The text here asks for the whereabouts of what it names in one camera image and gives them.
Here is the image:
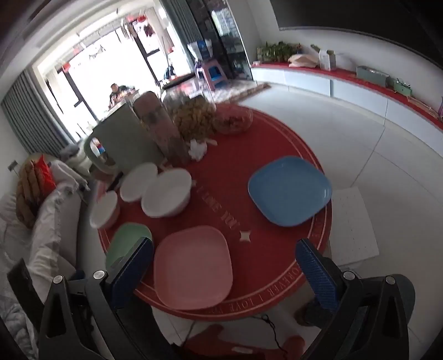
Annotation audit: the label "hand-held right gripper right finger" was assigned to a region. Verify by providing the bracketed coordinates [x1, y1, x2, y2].
[295, 238, 416, 360]

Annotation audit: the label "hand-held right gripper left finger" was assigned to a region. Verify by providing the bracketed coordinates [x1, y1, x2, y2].
[38, 237, 154, 360]

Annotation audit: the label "green square plate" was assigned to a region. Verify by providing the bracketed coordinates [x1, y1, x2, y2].
[105, 222, 153, 274]

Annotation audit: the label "pink square plate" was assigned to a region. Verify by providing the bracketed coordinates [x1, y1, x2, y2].
[153, 226, 233, 310]

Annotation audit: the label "small white bowl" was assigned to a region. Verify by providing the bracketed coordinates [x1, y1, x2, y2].
[89, 190, 121, 230]

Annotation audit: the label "large white bowl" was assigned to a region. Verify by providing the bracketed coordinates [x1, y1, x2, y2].
[141, 168, 192, 218]

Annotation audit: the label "blue square plate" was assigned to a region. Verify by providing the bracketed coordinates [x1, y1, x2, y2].
[248, 156, 333, 227]

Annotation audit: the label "medium white bowl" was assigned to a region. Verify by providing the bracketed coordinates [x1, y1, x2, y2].
[119, 162, 160, 203]

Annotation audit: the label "white sofa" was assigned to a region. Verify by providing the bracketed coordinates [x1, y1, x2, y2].
[0, 152, 92, 360]

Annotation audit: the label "red slipper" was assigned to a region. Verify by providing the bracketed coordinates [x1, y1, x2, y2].
[187, 325, 227, 360]
[282, 334, 307, 360]

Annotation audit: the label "white fringed blanket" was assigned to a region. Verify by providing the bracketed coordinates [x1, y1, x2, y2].
[0, 161, 87, 288]

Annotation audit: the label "brown blanket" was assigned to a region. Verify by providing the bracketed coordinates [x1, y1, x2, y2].
[16, 161, 45, 229]

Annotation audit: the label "red cushion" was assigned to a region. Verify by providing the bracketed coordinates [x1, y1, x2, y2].
[35, 155, 58, 194]

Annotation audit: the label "pale green electric kettle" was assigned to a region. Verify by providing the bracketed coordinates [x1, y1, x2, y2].
[84, 104, 165, 175]

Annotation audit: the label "crumpled white tissue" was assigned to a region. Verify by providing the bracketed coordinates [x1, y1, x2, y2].
[188, 138, 218, 161]

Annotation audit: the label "round red table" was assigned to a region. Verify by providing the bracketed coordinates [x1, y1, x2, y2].
[98, 104, 333, 321]

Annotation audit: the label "pink water bottle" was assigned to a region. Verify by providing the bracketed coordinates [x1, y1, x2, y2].
[133, 91, 191, 167]

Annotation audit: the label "clear bag of snacks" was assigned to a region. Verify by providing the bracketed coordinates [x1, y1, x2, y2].
[163, 88, 218, 142]

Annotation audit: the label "glass bowl of snacks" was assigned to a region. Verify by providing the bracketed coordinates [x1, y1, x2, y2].
[213, 104, 255, 135]

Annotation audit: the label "grey curtain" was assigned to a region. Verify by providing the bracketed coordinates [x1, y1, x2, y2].
[0, 69, 75, 160]

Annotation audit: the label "white cabinet with red top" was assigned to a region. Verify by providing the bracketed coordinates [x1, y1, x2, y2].
[250, 60, 443, 130]

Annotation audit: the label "small green box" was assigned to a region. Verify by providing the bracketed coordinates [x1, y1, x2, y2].
[386, 78, 412, 97]

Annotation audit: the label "long green box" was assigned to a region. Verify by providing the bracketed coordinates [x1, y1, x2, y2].
[356, 66, 390, 87]

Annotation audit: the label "white box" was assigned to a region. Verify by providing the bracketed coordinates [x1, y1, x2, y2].
[318, 49, 338, 71]

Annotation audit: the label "pale pink pillow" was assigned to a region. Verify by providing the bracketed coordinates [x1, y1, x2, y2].
[287, 53, 319, 68]

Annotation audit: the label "blue plastic stool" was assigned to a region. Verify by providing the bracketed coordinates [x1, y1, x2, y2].
[208, 66, 226, 87]

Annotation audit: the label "pink plastic stool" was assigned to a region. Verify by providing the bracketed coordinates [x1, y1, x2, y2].
[195, 59, 229, 91]

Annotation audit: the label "green potted plants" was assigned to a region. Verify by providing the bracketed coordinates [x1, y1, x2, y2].
[256, 42, 302, 65]

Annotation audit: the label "white and blue bag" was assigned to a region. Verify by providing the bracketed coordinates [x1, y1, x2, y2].
[187, 39, 213, 63]

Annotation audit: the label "dark glass display cabinet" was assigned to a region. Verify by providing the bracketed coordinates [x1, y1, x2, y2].
[194, 0, 251, 82]

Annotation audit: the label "black television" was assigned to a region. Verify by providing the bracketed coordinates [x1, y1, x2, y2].
[270, 0, 443, 38]

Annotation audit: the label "black cable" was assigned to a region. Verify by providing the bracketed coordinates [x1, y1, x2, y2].
[253, 313, 288, 354]

